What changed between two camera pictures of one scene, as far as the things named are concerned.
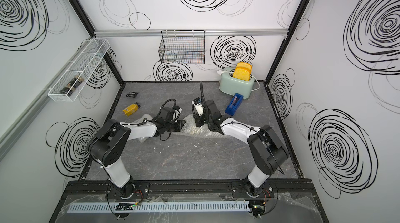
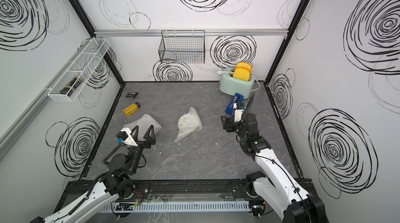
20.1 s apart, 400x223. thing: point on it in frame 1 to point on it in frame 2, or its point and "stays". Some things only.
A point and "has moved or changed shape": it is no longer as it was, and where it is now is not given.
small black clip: x=132 y=94 stays
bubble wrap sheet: x=140 y=121 stays
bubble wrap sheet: x=190 y=127 has moved or changed shape
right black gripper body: x=201 y=121 to x=233 y=126
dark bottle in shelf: x=77 y=82 stays
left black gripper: x=180 y=123 to x=148 y=143
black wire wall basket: x=182 y=46 stays
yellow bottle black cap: x=131 y=109 stays
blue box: x=234 y=104 stays
